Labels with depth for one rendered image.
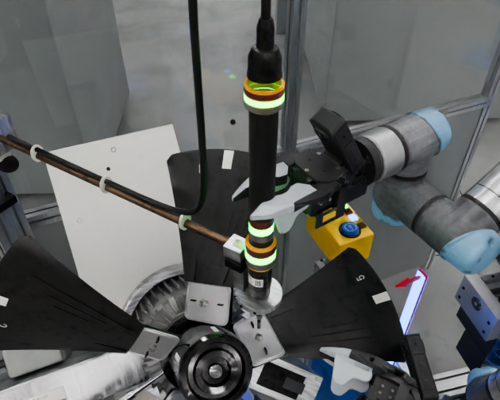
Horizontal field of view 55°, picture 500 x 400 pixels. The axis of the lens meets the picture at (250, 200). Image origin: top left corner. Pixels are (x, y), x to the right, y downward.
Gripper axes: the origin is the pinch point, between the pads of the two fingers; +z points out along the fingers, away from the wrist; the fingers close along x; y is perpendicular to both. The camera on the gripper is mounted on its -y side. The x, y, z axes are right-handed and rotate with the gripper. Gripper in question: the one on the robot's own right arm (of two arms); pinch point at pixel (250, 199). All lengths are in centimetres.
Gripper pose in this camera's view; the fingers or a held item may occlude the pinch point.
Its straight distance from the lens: 60.3
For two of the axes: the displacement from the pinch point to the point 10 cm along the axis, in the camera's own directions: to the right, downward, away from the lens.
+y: 0.0, 7.5, 6.6
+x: -5.5, -5.5, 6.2
